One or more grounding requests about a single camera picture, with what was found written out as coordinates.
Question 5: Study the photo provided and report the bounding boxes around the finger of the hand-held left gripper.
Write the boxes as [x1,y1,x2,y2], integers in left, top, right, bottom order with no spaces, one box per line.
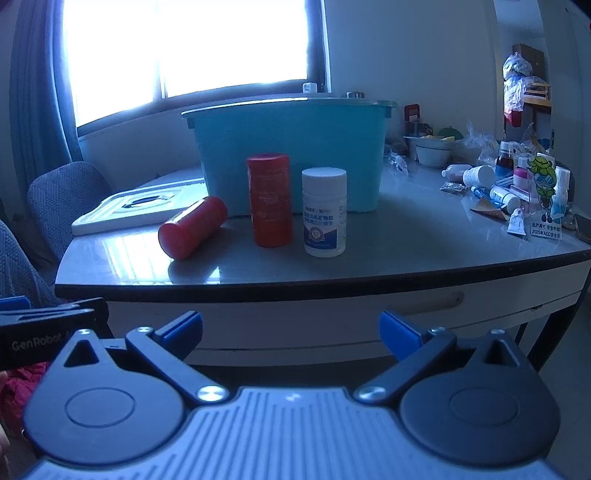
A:
[0,296,31,315]

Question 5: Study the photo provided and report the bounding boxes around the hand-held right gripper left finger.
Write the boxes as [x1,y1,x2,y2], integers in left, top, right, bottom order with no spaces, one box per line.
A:
[46,311,230,408]

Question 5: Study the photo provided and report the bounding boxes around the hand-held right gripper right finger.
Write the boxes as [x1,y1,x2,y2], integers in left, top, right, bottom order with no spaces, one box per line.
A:
[355,310,529,410]

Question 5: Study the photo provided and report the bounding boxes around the short red cylinder can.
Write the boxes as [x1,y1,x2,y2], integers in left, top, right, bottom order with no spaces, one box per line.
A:
[158,196,228,261]

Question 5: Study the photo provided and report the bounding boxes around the white plastic bin lid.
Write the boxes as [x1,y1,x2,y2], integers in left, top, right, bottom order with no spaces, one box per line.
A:
[71,187,208,236]

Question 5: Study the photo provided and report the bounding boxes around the white medicine bottle blue label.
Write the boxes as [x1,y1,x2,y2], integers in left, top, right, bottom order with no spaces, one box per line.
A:
[302,167,347,258]

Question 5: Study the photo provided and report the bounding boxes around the tall red cylinder can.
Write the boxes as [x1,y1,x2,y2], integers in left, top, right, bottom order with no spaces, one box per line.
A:
[246,154,293,248]

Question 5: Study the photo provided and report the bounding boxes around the teal plastic storage bin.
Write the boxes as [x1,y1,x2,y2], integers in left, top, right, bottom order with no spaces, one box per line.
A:
[181,95,399,217]

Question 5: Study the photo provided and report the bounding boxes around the grey desktop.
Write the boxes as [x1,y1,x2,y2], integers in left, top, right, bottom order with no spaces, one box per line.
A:
[54,164,591,370]

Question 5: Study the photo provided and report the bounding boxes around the grey quilted seat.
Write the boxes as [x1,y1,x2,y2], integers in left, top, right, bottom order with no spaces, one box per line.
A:
[0,219,63,308]

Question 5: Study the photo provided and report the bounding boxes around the red quilted jacket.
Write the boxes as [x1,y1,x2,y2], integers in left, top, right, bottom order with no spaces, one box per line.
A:
[0,362,52,432]

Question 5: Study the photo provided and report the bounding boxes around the grey fabric chair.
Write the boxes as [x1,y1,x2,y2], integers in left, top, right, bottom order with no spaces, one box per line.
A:
[27,161,112,265]

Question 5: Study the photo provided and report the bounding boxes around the small white ointment tube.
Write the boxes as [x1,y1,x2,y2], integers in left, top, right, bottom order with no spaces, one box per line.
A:
[507,208,528,237]

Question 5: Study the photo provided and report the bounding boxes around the large white lying bottle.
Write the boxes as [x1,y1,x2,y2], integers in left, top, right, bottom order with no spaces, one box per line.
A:
[462,165,496,188]

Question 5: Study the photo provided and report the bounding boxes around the white ribbed bowl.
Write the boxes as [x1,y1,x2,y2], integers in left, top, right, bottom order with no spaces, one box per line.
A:
[414,137,452,167]

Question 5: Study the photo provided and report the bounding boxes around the pink capped bottle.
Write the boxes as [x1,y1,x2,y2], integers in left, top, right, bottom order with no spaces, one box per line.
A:
[513,157,530,195]

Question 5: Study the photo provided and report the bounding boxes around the brown syrup bottle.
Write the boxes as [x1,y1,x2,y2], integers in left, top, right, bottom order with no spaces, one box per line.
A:
[496,141,516,179]

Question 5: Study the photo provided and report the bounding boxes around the cartoon figure standee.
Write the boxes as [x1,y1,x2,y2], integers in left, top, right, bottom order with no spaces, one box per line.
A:
[526,154,565,241]

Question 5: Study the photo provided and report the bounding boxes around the clear plastic bag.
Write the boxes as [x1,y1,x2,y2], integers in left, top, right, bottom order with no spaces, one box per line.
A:
[461,121,500,161]

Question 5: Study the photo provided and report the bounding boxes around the white spray bottle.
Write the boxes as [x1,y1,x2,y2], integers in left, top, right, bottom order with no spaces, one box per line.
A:
[553,166,572,219]

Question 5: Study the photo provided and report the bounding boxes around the blue curtain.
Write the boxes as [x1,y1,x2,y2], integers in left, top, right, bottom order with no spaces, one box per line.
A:
[9,0,85,163]

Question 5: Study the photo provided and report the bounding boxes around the hanging plastic bags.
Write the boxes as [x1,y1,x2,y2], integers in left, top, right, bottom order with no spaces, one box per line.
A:
[502,52,537,126]

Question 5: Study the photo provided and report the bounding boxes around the window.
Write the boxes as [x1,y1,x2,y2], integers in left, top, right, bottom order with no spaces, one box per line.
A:
[60,0,331,131]

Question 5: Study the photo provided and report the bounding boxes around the wooden wall shelf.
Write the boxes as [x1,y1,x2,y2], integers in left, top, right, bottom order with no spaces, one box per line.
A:
[512,43,553,110]

